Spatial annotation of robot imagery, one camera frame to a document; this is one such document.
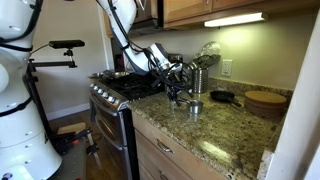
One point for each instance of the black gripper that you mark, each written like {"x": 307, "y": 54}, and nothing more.
{"x": 176, "y": 81}

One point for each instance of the large steel measuring cup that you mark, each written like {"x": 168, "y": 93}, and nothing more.
{"x": 195, "y": 106}

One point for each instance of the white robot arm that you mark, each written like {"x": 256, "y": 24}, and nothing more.
{"x": 134, "y": 18}

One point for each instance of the perforated steel utensil holder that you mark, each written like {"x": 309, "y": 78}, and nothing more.
{"x": 199, "y": 81}

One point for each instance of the small black cast iron skillet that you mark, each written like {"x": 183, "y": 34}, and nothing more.
{"x": 225, "y": 97}

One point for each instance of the wooden lower cabinet drawers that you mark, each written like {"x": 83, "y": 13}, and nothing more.
{"x": 161, "y": 158}

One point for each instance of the stainless steel gas stove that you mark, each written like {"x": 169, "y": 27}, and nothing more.
{"x": 109, "y": 100}

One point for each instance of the frying pan on stove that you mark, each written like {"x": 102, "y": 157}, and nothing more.
{"x": 108, "y": 74}

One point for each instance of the wooden upper cabinets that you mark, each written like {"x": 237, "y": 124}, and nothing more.
{"x": 191, "y": 14}

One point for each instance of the stacked round wooden boards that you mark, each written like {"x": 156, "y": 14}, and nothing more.
{"x": 266, "y": 104}

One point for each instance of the under-cabinet light fixture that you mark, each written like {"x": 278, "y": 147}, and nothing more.
{"x": 238, "y": 19}

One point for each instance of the perforated grey robot cart top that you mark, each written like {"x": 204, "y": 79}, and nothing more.
{"x": 73, "y": 165}

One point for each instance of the white wall power outlet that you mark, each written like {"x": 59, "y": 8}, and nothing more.
{"x": 226, "y": 68}

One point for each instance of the black stereo camera on stand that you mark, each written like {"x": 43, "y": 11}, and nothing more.
{"x": 69, "y": 44}

